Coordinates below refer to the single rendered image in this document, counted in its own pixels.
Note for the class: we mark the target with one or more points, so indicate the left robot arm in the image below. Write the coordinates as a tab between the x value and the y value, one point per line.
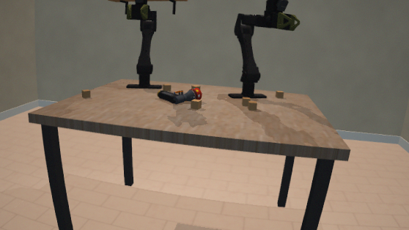
244	33

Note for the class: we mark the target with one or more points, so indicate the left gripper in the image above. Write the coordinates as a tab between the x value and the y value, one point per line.
287	19

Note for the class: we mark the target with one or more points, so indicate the red and grey hose nozzle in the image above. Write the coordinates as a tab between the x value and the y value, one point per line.
180	98

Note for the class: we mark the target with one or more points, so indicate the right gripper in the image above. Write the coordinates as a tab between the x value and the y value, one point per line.
136	13

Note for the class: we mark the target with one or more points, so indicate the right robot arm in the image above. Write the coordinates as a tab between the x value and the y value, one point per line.
144	66

